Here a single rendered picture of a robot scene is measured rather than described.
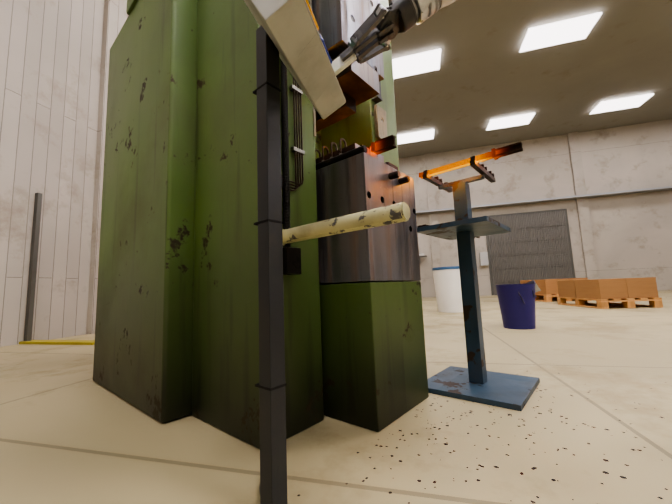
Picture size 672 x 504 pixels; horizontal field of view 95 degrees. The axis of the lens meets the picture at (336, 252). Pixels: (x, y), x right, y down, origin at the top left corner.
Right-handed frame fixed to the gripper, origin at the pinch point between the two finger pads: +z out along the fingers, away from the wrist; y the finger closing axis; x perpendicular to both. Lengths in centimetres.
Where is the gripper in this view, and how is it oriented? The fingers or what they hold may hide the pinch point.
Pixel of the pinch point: (342, 62)
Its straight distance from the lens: 92.7
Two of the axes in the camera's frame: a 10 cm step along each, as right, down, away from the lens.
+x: -5.2, -8.2, 2.3
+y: 2.6, 1.0, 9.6
